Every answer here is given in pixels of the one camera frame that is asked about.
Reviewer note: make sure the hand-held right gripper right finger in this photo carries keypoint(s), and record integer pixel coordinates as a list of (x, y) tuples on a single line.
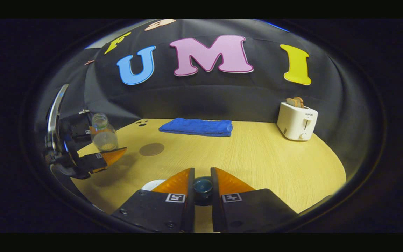
[(215, 217)]

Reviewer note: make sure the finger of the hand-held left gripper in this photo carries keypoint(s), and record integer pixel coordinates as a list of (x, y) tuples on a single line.
[(89, 161), (79, 130)]

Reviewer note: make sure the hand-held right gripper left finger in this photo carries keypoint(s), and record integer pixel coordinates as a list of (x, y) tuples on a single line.
[(191, 217)]

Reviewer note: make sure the clear plastic water bottle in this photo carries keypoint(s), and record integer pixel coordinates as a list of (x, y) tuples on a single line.
[(104, 138)]

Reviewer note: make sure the dark blue teacup lid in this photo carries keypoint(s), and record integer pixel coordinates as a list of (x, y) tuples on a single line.
[(202, 187)]

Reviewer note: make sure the round brown coaster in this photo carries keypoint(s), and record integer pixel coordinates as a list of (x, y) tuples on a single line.
[(151, 149)]

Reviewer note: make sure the white cloth clip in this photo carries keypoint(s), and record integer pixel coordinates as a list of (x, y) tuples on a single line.
[(83, 111)]

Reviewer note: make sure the red cloth clip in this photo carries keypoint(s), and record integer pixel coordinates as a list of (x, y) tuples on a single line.
[(89, 62)]

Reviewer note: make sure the folded blue towel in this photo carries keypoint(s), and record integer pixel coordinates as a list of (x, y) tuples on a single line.
[(198, 126)]

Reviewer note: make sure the black backdrop cloth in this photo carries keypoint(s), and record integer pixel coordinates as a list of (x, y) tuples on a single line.
[(194, 101)]

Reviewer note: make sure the white toaster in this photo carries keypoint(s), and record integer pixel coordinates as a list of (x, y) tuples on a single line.
[(294, 122)]

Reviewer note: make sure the brown toast slice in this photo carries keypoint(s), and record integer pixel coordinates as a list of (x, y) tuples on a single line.
[(296, 102)]

